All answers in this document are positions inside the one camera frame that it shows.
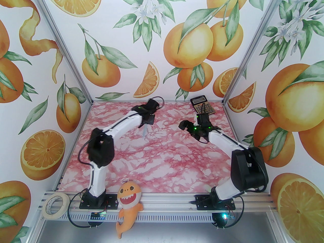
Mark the light blue paper sheet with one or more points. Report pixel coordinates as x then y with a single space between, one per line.
144 133

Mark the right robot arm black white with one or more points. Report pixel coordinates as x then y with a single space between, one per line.
248 171

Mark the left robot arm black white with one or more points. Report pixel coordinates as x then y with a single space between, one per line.
121 124

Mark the black brown desk calculator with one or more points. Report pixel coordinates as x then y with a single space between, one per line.
210 109

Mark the pink marble table mat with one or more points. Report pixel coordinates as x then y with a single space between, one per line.
162 166

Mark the orange shark plush toy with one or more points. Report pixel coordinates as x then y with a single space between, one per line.
129 199

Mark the circuit board with green light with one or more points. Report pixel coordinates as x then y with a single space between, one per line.
222 215

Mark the small green circuit board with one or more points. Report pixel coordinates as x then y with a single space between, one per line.
97 215

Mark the cream masking tape roll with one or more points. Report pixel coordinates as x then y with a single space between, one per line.
65 204

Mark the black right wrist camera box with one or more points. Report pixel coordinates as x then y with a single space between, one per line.
203 120

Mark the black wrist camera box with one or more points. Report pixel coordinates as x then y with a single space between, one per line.
153 104
203 120

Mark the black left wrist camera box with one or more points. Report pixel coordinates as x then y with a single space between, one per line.
153 104

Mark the thin aluminium frame rail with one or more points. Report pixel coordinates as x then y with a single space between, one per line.
121 101

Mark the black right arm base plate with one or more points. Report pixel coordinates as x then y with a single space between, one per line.
202 203

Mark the wide aluminium mounting rail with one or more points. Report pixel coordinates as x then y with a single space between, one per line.
164 201

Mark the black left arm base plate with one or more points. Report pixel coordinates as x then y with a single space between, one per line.
111 202

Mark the aluminium frame post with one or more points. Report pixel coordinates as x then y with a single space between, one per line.
251 47
63 47

